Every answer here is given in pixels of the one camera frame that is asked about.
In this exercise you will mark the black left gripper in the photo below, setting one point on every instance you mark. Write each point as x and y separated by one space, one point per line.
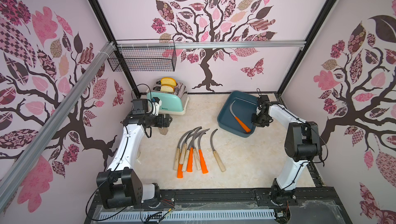
160 123

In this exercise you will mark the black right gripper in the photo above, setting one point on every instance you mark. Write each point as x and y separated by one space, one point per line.
258 120

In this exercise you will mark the orange handle sickle boxed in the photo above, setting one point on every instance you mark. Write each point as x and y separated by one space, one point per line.
240 122

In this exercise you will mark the teal plastic storage box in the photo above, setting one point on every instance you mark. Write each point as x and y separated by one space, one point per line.
244 106

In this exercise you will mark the wooden handle sickle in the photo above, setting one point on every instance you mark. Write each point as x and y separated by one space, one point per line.
177 156
215 153
184 143
196 162

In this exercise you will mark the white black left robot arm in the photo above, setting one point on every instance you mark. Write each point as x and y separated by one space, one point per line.
119 186

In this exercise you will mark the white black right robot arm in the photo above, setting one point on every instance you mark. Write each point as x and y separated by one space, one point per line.
302 145

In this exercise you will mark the black lid spice jar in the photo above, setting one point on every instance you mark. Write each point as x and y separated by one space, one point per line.
163 131

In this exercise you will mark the mint green toaster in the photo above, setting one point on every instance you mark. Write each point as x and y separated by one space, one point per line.
171 103

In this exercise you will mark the pale bread slice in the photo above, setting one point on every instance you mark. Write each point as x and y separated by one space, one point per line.
167 88

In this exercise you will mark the yellow bread slice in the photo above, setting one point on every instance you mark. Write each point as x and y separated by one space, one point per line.
168 81

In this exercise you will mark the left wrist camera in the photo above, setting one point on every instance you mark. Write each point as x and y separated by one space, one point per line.
146 106

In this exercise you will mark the orange handle sickle middle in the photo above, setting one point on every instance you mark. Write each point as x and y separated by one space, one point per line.
192 150

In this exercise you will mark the orange handle sickle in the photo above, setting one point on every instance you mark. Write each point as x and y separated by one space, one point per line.
182 168
192 150
202 160

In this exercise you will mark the orange handle sickle lower left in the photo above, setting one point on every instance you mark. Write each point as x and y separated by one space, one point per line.
182 168

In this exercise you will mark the black wire basket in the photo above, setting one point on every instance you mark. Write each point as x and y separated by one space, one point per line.
145 55

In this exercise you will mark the orange handle sickle right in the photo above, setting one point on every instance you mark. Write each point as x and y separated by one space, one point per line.
202 160

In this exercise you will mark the aluminium rail back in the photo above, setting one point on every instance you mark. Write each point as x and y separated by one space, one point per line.
213 45

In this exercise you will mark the aluminium rail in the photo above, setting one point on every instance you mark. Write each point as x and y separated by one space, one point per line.
213 45
12 180

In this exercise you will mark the white vented cable duct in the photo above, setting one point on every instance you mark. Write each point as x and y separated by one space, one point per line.
187 216

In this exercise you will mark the aluminium rail left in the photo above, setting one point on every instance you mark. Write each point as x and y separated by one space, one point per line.
12 180

